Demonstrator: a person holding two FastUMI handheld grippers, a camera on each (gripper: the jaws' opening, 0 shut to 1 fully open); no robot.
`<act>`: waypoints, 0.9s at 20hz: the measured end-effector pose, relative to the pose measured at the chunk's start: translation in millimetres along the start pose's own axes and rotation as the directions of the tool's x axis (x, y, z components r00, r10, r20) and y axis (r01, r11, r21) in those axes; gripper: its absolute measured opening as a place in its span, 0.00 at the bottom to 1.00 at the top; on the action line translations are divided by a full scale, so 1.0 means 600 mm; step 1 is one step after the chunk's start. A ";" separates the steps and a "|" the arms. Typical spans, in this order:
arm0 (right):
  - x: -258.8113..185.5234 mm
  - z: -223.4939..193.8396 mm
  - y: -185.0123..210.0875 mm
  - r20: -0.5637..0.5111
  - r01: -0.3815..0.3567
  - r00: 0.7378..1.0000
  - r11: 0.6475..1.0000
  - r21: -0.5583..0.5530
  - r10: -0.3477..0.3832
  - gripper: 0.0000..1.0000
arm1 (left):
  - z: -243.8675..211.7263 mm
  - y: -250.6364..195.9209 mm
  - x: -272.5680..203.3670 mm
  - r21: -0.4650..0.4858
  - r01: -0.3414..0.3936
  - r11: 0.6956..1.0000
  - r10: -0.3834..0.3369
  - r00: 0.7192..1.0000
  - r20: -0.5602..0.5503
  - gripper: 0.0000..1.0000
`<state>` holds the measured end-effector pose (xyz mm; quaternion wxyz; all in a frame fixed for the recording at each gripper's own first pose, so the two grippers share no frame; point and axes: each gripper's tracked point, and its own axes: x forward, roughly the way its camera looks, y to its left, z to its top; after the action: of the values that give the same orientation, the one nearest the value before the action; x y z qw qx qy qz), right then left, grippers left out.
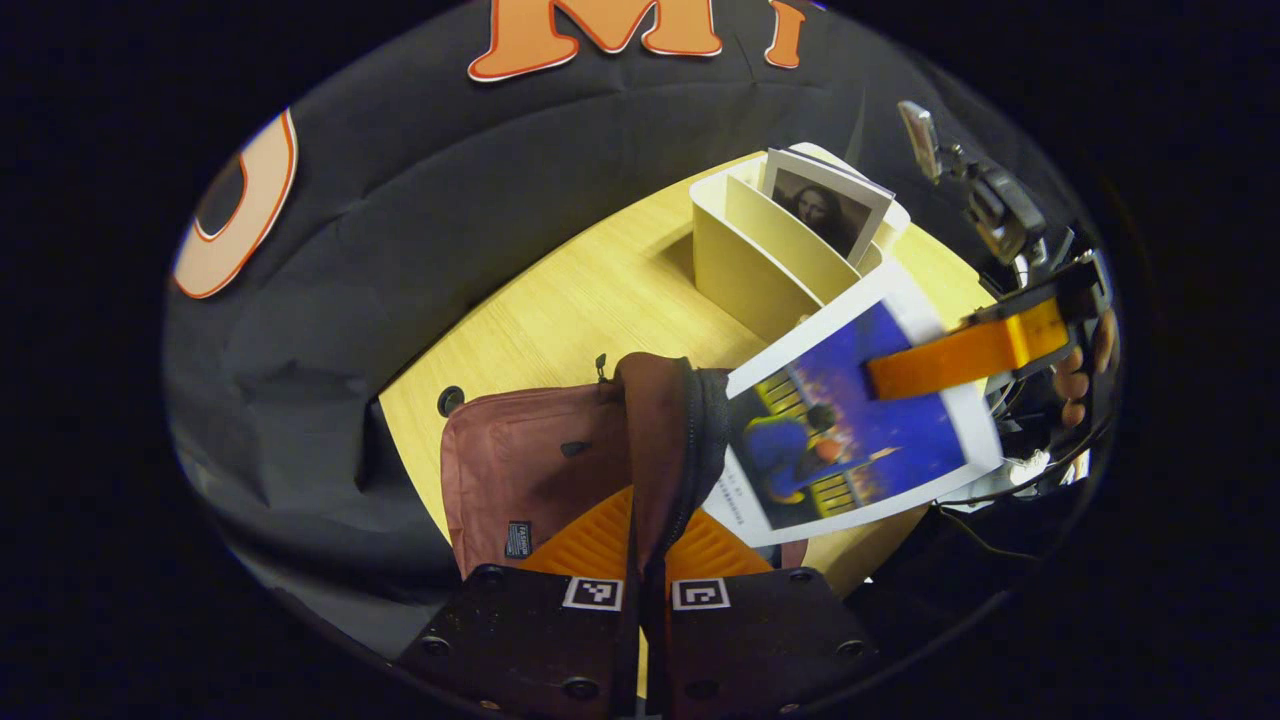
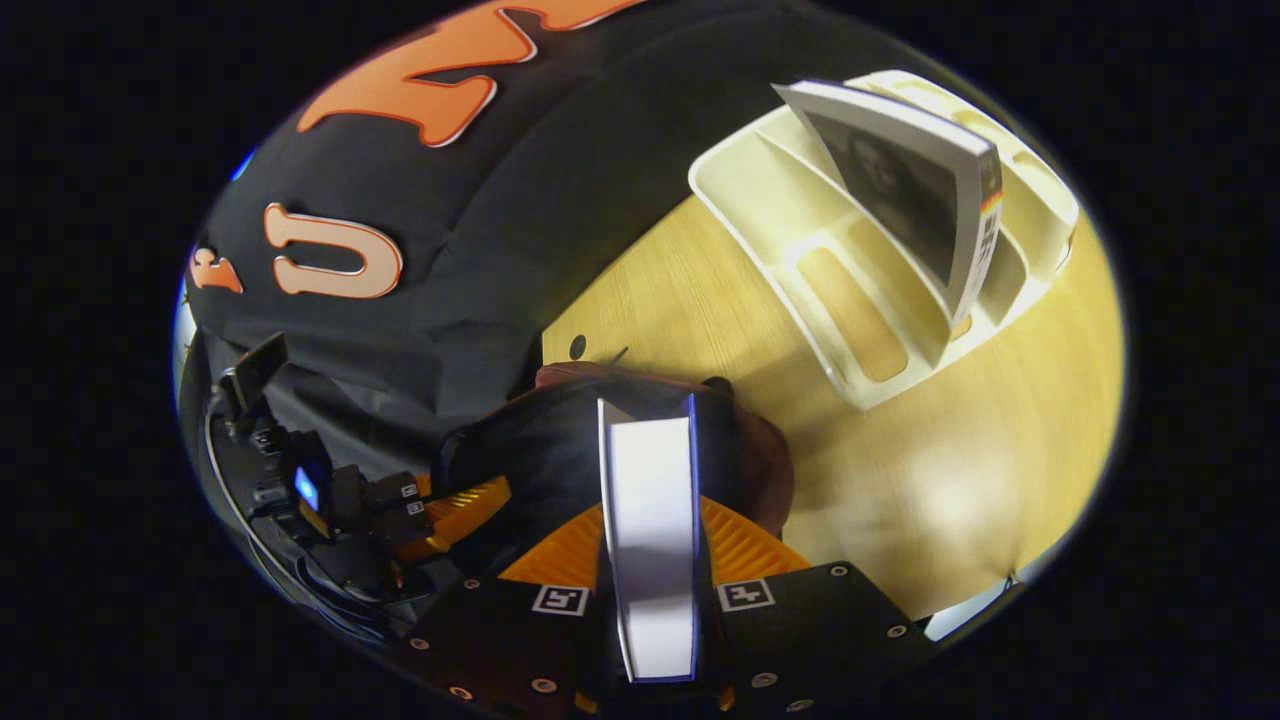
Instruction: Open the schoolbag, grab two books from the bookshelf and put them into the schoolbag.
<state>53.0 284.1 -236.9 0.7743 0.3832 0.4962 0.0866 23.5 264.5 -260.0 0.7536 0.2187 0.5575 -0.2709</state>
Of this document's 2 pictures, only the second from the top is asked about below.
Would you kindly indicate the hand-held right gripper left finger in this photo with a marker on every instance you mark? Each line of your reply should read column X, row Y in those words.
column 500, row 640

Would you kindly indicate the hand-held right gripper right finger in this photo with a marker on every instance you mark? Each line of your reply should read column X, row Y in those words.
column 810, row 630

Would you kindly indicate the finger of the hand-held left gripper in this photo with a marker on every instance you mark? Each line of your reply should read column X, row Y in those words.
column 395, row 490
column 465, row 515

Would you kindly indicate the maroon schoolbag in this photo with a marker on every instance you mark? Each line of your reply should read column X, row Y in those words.
column 540, row 440

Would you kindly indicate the blue book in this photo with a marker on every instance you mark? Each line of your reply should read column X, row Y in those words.
column 650, row 540

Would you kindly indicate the white bookshelf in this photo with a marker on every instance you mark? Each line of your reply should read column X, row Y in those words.
column 770, row 200

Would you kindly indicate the white portrait cover book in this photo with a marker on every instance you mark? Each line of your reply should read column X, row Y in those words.
column 900, row 190

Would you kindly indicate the black backdrop cloth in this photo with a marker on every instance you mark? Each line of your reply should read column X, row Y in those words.
column 560, row 190

